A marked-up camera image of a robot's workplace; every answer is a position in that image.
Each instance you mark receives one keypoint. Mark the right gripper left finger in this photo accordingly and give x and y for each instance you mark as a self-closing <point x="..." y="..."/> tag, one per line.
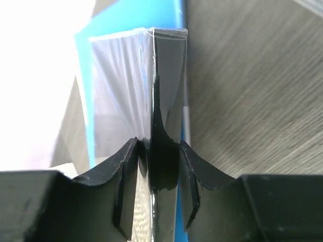
<point x="46" y="205"/>

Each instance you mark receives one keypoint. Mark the blue plastic folder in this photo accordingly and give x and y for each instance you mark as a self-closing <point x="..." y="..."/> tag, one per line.
<point x="124" y="16"/>

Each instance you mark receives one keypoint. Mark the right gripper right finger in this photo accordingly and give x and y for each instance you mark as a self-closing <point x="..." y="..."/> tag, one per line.
<point x="253" y="207"/>

